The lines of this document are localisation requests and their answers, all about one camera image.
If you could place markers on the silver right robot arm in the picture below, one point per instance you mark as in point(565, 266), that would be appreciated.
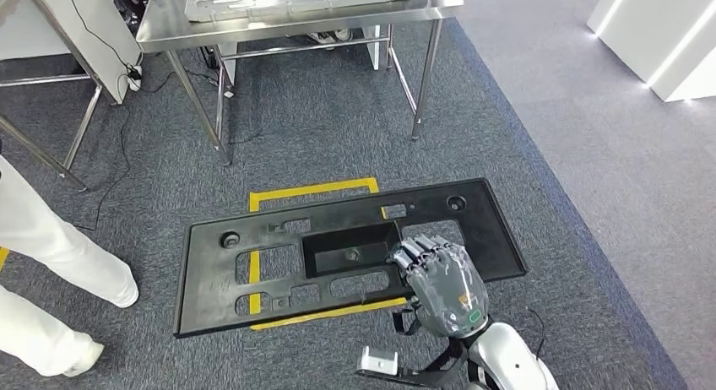
point(503, 354)

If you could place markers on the stainless steel workbench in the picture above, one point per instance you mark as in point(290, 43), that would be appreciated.
point(162, 18)

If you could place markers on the white partition panel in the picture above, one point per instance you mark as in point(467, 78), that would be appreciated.
point(84, 29)

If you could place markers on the silver stamped metal panel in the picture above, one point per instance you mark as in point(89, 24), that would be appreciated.
point(252, 7)

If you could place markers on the white counter with light strip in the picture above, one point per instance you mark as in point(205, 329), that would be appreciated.
point(643, 29)

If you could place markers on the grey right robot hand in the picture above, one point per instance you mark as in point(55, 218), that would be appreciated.
point(447, 292)

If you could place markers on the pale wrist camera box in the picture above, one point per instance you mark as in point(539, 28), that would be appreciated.
point(377, 362)

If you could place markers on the white power plug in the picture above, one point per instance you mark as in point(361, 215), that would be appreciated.
point(134, 80)

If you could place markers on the person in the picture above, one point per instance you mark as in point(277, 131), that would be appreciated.
point(45, 236)

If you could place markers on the steel frame table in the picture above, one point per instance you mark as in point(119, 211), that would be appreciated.
point(83, 127)

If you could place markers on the black plastic mounting plate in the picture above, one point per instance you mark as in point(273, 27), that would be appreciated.
point(207, 275)

